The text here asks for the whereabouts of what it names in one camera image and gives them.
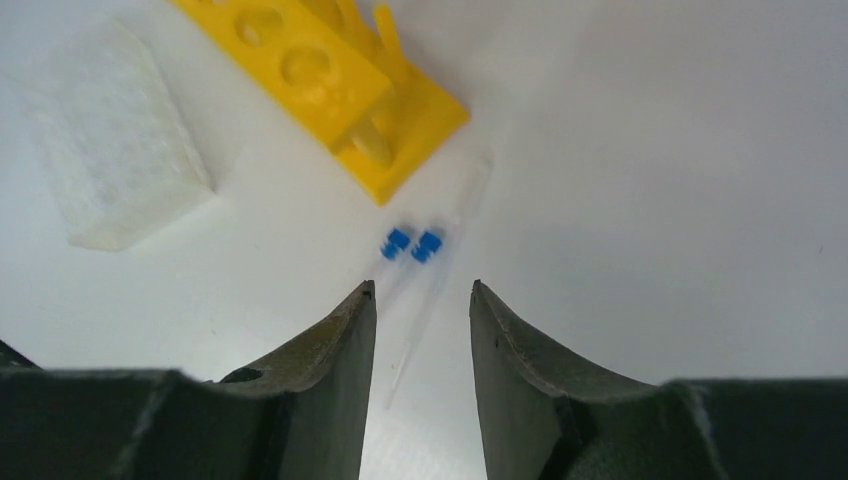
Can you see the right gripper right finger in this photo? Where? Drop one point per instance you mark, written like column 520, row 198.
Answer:
column 546, row 412

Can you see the clear well plate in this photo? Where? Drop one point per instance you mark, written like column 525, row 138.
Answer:
column 118, row 157

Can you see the blue capped tube left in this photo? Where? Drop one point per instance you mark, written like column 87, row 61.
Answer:
column 391, row 256

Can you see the yellow test tube rack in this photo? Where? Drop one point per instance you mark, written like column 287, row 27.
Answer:
column 350, row 86

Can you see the blue capped tube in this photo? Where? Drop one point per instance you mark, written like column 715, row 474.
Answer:
column 391, row 256
column 418, row 255

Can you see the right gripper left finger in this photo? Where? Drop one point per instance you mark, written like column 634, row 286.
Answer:
column 298, row 412

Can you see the blue capped tube right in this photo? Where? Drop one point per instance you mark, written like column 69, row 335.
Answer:
column 418, row 255

